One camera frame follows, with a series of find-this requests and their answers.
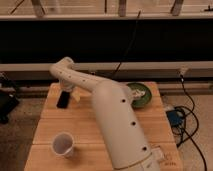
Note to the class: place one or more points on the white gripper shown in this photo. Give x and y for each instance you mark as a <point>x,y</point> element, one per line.
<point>69,87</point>

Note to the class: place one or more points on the black eraser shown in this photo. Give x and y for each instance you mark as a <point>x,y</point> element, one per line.
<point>63,100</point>

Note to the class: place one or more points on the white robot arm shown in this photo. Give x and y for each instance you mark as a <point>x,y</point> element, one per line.
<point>124,138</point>

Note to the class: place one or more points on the white rolled packet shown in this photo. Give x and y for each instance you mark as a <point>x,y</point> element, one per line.
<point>137,94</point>

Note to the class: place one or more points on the green bowl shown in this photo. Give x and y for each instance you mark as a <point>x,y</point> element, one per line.
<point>143,100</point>

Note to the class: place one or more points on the black object at left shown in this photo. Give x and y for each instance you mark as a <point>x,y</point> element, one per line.
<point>8,101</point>

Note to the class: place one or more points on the white square sponge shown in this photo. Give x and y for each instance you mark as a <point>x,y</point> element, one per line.
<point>158,153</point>

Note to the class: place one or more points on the blue power adapter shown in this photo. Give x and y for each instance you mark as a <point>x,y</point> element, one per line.
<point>174,118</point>

